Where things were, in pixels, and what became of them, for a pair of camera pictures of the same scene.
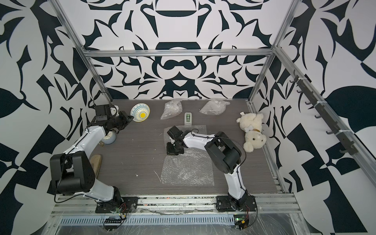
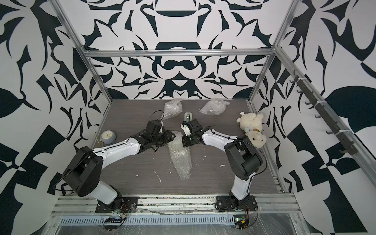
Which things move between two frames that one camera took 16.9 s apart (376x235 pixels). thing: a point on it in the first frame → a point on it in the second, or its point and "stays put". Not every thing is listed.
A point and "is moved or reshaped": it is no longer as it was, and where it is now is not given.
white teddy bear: x=252 y=124 stays put
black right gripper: x=169 y=152 → x=184 y=141
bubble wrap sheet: x=194 y=167 is moved or reshaped
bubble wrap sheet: x=173 y=108 stays put
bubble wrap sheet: x=215 y=106 stays put
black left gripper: x=126 y=118 → x=168 y=136
